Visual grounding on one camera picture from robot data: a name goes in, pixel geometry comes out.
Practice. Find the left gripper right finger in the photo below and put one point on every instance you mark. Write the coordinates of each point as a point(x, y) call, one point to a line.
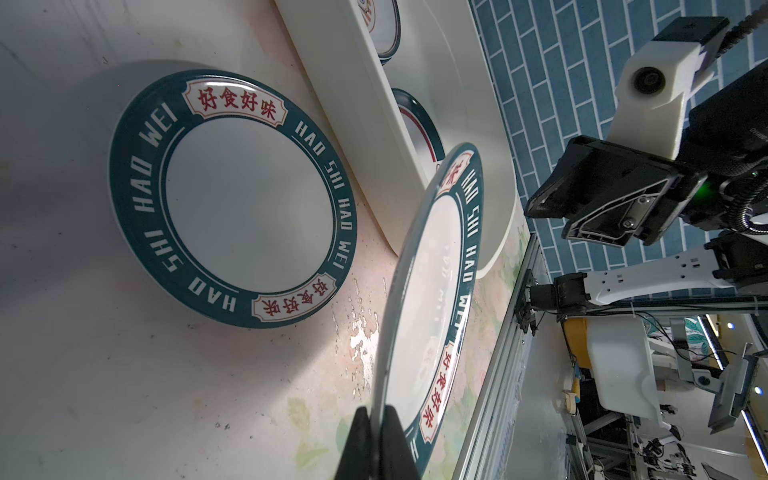
point(395, 458)

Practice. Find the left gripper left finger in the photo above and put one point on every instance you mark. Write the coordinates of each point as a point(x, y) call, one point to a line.
point(355, 461)

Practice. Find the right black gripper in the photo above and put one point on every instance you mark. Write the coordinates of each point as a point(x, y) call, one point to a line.
point(611, 194)

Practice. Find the green red rim plate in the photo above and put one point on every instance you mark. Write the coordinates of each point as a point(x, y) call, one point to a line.
point(422, 131)

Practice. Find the orange sunburst plate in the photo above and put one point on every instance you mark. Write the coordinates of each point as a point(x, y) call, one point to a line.
point(382, 20)

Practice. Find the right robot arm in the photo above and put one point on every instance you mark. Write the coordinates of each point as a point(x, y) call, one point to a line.
point(736, 258)

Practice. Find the white plastic bin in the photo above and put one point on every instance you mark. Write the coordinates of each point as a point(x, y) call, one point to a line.
point(441, 62)

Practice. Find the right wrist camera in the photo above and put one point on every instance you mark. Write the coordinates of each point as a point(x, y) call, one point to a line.
point(658, 81)

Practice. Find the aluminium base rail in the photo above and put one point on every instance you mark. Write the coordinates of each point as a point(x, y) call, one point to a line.
point(485, 450)

